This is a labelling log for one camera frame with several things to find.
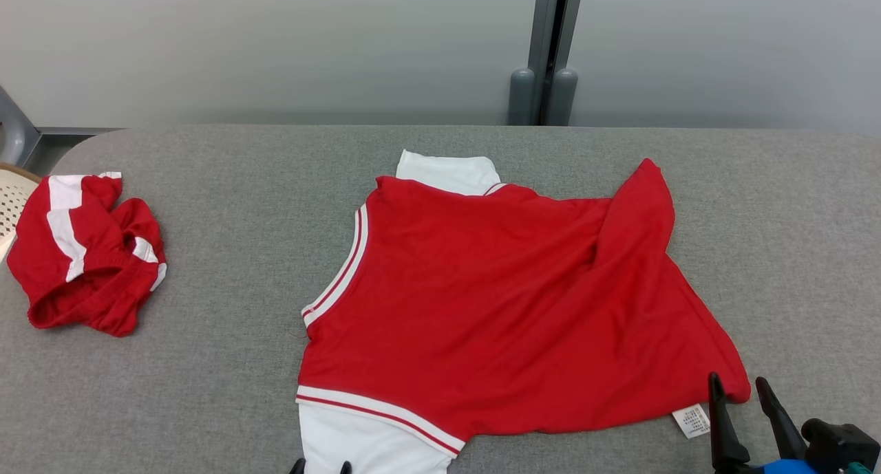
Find grey metal floor rail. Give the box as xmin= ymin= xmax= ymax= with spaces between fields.
xmin=34 ymin=126 xmax=128 ymax=139

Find cream perforated laundry basket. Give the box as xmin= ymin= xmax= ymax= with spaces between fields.
xmin=0 ymin=162 xmax=42 ymax=263

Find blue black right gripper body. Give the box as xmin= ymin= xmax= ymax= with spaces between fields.
xmin=714 ymin=458 xmax=820 ymax=474

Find red shorts with white stripe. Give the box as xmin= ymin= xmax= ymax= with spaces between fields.
xmin=6 ymin=171 xmax=168 ymax=338

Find grey metal partition post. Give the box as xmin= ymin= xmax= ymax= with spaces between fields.
xmin=508 ymin=0 xmax=586 ymax=127

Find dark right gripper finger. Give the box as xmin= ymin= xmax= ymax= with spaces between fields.
xmin=755 ymin=376 xmax=807 ymax=462
xmin=708 ymin=372 xmax=752 ymax=474

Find red number 23 jersey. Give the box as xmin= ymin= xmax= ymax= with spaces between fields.
xmin=296 ymin=149 xmax=752 ymax=474

